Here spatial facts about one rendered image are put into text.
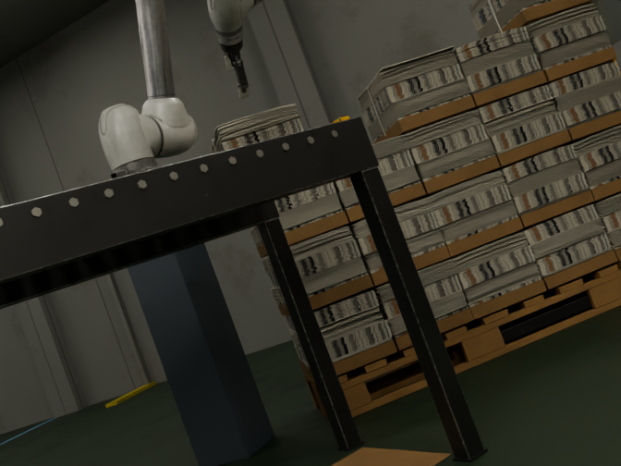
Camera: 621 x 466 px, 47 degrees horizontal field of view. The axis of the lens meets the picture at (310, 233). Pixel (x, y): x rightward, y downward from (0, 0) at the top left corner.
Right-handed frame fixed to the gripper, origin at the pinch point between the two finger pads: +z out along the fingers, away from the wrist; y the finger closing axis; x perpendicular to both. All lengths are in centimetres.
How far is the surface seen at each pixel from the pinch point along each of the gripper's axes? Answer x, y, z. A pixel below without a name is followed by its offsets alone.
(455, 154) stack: 62, 46, 19
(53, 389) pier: -186, -115, 433
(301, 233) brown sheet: 2, 53, 22
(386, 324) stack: 18, 87, 39
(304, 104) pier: 81, -156, 215
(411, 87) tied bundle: 56, 21, 6
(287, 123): 11.1, 18.1, 7.7
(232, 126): -7.3, 14.1, 4.7
